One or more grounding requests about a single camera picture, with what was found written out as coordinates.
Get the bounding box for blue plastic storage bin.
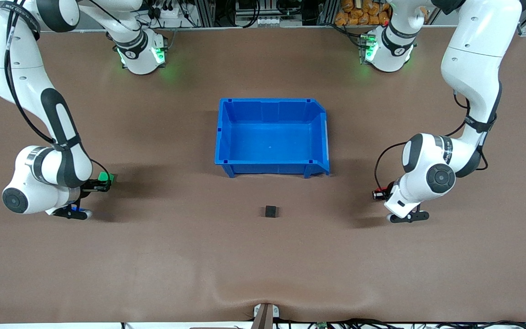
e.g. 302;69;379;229
214;98;331;179

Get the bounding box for orange snack bags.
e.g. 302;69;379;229
335;0;390;26

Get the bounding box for white power strip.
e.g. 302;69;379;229
153;0;196;29

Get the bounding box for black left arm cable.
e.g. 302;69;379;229
373;89;489;193

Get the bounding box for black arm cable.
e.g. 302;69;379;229
373;89;489;193
3;5;110;183

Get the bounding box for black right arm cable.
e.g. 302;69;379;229
3;5;110;183

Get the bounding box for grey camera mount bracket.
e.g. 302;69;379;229
252;303;280;329

